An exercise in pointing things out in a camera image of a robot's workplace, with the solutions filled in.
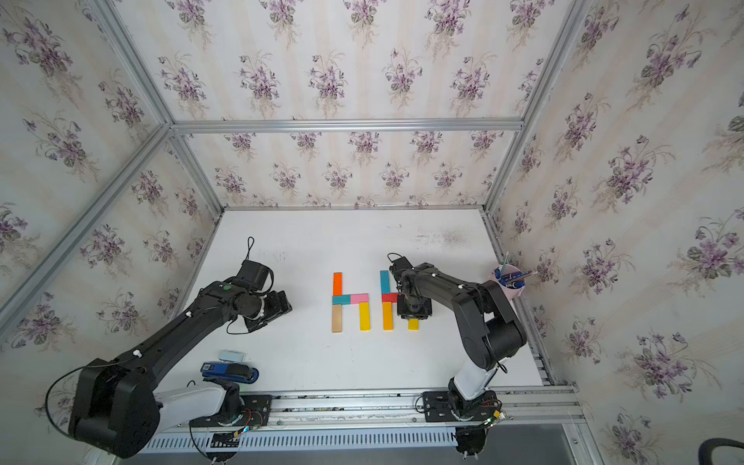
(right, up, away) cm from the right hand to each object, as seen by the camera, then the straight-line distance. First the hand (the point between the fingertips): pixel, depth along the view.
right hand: (416, 316), depth 91 cm
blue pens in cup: (+30, +12, -3) cm, 32 cm away
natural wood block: (-25, 0, -1) cm, 25 cm away
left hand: (-40, +3, -8) cm, 40 cm away
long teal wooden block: (-10, +10, +7) cm, 16 cm away
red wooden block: (-8, +5, +4) cm, 10 cm away
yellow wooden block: (-17, 0, 0) cm, 17 cm away
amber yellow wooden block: (-9, 0, 0) cm, 9 cm away
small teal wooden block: (-24, +5, +3) cm, 25 cm away
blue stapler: (-54, -13, -11) cm, 56 cm away
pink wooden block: (-20, +5, +2) cm, 20 cm away
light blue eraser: (-54, -8, -11) cm, 56 cm away
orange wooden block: (-26, +9, +7) cm, 28 cm away
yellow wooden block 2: (-1, -2, -2) cm, 3 cm away
